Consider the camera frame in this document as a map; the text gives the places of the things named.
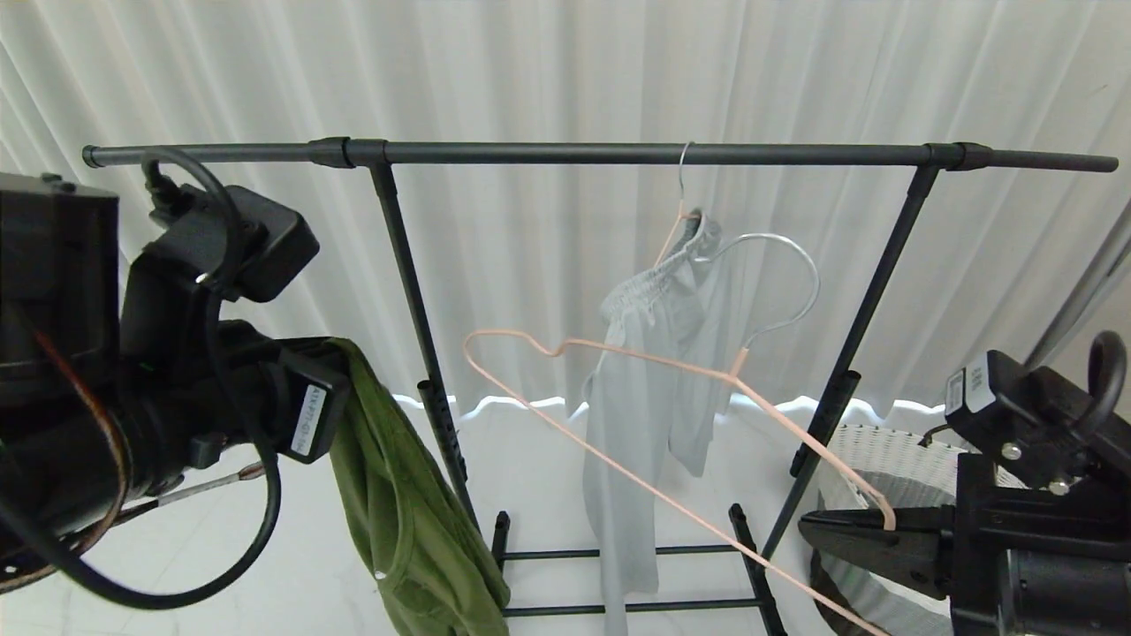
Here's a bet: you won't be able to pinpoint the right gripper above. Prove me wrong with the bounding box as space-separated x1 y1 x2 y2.
948 452 1131 636

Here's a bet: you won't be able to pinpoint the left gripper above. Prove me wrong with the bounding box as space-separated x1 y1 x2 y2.
119 338 351 497

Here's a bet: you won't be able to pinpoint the green garment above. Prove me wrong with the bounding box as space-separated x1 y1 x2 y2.
327 337 512 636

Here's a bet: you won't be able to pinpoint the pink clothes hanger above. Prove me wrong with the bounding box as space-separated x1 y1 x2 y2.
652 141 705 270
462 232 899 636

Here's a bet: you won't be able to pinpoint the pale grey shorts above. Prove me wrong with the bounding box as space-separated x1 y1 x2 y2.
579 212 752 636

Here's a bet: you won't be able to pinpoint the white laundry basket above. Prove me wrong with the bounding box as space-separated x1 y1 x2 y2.
808 424 1030 636

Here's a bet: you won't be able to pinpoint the black clothes rack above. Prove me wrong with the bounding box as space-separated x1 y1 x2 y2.
81 137 1120 636

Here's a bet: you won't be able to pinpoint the white curtain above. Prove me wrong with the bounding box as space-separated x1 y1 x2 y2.
0 0 1131 434

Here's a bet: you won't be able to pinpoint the black cable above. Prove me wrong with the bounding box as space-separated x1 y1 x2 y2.
0 148 284 611
1085 331 1128 434

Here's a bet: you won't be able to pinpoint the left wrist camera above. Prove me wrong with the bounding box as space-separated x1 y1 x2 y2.
119 181 321 354

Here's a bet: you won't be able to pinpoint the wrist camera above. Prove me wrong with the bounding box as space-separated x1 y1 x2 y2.
944 349 1131 497
119 181 321 354

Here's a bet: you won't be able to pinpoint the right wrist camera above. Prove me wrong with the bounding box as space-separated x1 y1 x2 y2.
944 349 1131 497

